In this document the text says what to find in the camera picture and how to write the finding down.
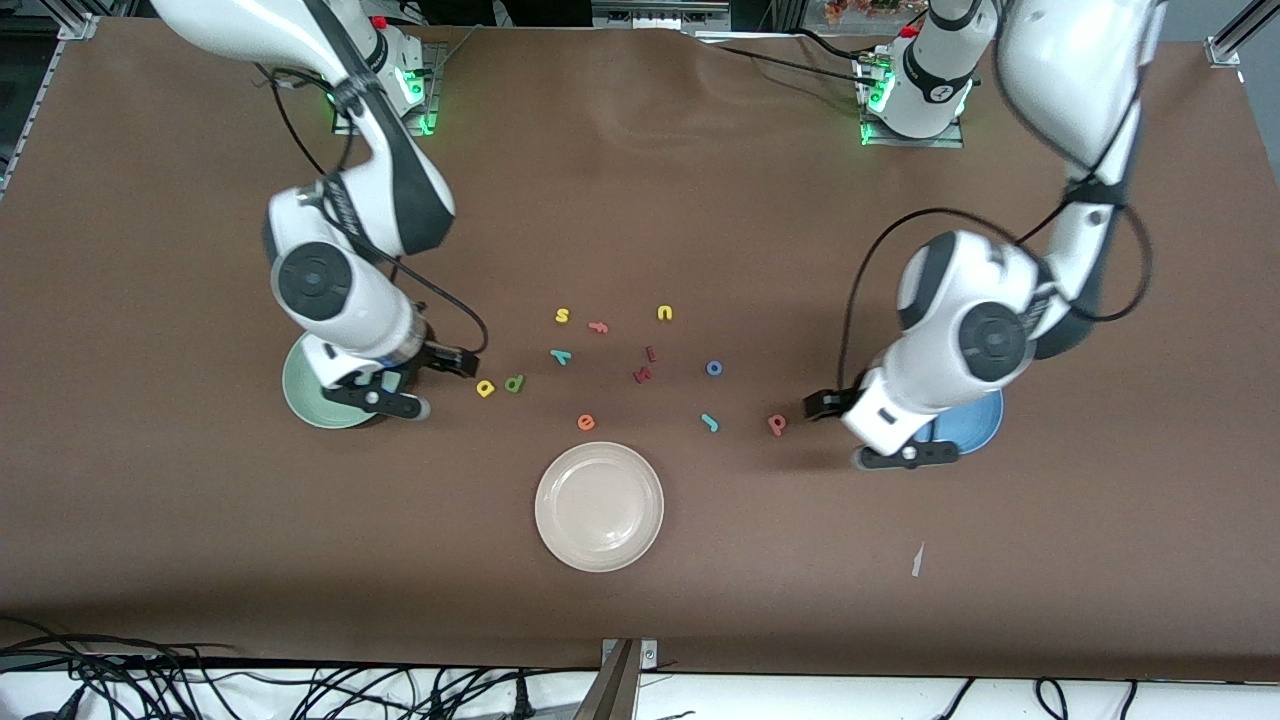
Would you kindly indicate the metal mount post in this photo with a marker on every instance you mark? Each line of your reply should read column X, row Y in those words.
column 612, row 690

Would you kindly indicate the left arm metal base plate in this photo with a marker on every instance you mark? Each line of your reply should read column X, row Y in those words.
column 915, row 143

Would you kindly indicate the grey power strip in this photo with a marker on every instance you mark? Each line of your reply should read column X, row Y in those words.
column 650, row 18

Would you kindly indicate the green plate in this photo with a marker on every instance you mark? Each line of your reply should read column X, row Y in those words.
column 305, row 390

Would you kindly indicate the beige plate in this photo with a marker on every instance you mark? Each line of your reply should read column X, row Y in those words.
column 599, row 507

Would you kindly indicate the green letter d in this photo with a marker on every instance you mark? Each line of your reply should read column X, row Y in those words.
column 520, row 380

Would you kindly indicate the white paper scrap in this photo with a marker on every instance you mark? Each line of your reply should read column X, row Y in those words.
column 917, row 560

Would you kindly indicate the aluminium frame profile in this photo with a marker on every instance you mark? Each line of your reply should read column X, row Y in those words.
column 1225, row 48

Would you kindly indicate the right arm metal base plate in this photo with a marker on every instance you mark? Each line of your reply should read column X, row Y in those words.
column 436, row 80

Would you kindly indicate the brown table cover sheet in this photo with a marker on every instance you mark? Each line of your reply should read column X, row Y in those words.
column 640, row 200

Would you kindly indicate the orange artificial flowers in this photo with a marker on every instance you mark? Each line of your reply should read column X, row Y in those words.
column 860, row 10

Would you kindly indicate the blue plate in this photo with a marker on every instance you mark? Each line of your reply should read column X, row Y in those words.
column 975, row 425

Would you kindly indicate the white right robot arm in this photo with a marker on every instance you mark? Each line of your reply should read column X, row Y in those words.
column 320, row 280

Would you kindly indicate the pink letter p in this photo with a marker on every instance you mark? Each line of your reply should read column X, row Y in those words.
column 779, row 428

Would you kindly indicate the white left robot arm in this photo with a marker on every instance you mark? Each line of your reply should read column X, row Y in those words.
column 985, row 340

